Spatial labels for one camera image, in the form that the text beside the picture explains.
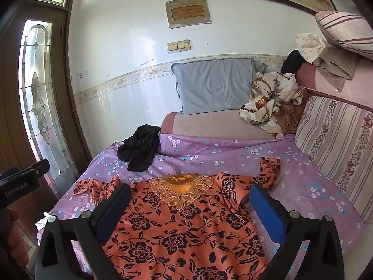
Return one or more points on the wooden stained glass door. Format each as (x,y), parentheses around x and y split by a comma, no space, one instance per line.
(38,93)

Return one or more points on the beige wall switch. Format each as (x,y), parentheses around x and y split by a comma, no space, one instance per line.
(178,46)

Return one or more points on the black crumpled cloth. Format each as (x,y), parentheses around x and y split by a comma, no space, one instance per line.
(141,145)

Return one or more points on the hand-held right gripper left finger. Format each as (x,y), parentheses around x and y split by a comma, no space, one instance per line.
(115,210)

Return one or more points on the person's left hand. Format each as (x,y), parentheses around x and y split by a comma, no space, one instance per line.
(17,236)

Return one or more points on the tan cloth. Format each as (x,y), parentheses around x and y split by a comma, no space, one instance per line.
(289,116)

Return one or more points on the orange black floral shirt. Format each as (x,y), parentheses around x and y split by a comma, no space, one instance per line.
(174,224)

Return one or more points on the framed wall plaque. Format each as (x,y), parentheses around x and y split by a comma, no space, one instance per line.
(188,12)

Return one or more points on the pink striped pillow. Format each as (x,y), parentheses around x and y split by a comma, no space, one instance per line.
(346,32)

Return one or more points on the cream brown floral blanket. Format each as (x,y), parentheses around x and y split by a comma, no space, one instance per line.
(265,102)

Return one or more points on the brown towel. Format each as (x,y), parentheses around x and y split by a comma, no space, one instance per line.
(338,64)

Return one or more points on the grey-blue pillow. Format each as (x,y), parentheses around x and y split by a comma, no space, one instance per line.
(215,84)

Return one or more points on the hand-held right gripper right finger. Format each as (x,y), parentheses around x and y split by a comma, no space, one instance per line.
(269,213)

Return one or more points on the black garment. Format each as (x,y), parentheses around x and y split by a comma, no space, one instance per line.
(293,61)

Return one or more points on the white patterned cloth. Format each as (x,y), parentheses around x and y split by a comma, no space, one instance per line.
(310,45)

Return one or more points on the small white lace cloth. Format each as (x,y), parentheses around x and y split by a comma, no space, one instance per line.
(43,221)

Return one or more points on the striped floral cushion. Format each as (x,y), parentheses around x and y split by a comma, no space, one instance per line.
(335,143)

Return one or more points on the pink padded headboard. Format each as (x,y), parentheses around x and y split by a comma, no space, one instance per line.
(360,86)

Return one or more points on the purple floral bedsheet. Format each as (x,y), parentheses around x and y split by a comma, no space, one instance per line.
(291,175)

